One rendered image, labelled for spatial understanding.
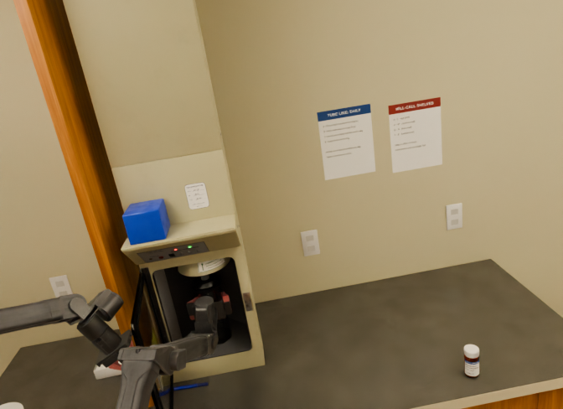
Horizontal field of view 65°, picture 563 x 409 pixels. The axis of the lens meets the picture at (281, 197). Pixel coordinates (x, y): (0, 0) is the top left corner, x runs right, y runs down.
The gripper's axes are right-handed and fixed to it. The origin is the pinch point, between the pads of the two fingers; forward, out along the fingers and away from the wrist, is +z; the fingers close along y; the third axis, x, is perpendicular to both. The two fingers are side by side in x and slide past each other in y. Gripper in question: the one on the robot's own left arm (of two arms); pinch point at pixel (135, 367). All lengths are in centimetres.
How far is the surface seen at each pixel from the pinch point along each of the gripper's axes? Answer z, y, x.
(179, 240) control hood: -19.8, -29.9, -8.9
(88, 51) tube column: -72, -41, -21
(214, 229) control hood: -16.2, -39.0, -9.9
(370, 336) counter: 55, -57, -20
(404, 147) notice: 17, -111, -55
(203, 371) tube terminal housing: 27.3, -3.3, -21.5
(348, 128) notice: -2, -96, -57
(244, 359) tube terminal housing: 31.7, -17.2, -20.1
